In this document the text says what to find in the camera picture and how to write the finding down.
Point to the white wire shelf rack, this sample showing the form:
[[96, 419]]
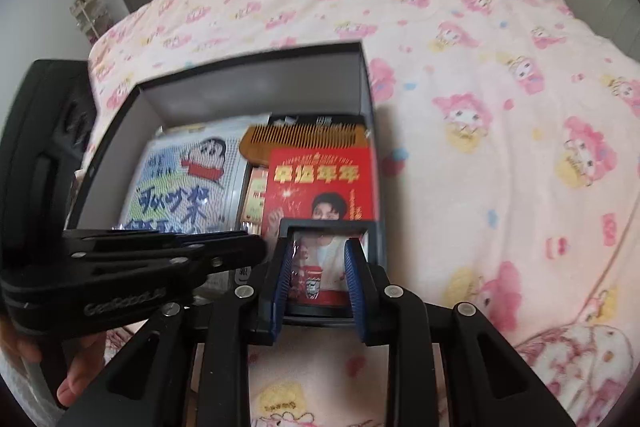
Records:
[[92, 18]]

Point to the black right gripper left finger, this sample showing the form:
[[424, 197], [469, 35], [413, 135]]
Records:
[[147, 382]]

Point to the pink cartoon print blanket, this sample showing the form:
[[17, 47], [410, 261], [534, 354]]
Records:
[[509, 134]]

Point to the cream sticker card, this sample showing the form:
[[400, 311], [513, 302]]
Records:
[[253, 203]]

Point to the person's left hand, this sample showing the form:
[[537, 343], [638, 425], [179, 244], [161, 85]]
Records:
[[87, 363]]

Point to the wooden comb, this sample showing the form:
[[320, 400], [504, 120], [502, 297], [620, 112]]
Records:
[[260, 140]]

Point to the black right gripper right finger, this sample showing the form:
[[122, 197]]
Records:
[[487, 383]]

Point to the black square photo frame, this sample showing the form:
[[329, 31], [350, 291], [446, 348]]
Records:
[[272, 281]]

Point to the cartoon bead art pack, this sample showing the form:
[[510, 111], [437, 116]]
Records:
[[190, 179]]

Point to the red lucky coffee card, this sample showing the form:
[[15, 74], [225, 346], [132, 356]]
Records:
[[334, 184]]

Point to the black cardboard storage box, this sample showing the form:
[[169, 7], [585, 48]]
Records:
[[322, 85]]

